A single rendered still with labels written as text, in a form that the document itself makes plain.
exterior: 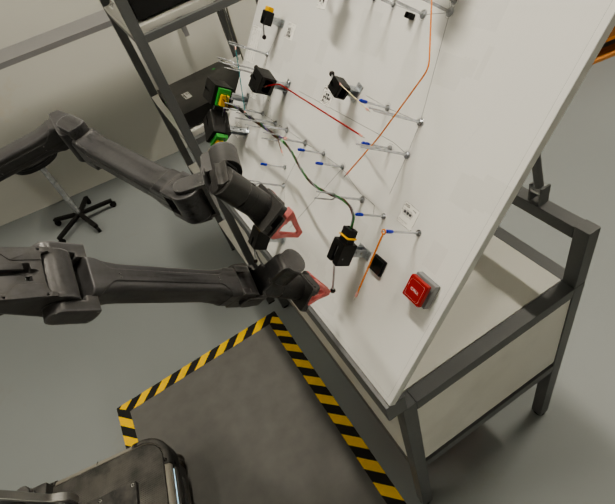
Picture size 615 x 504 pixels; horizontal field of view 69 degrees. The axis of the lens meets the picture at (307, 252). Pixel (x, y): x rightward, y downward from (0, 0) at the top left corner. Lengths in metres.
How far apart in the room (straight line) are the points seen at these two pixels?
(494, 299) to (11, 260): 1.09
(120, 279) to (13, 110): 3.41
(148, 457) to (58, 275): 1.43
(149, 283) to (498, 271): 0.97
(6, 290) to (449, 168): 0.76
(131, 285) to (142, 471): 1.36
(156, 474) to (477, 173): 1.58
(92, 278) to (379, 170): 0.67
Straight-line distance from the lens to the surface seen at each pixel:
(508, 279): 1.36
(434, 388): 1.17
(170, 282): 0.77
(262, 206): 0.83
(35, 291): 0.65
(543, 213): 1.28
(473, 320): 1.27
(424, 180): 0.97
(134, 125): 4.05
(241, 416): 2.19
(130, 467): 2.05
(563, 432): 2.04
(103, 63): 3.89
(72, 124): 1.09
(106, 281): 0.70
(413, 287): 0.94
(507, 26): 0.95
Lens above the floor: 1.85
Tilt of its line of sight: 44 degrees down
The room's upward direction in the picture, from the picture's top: 20 degrees counter-clockwise
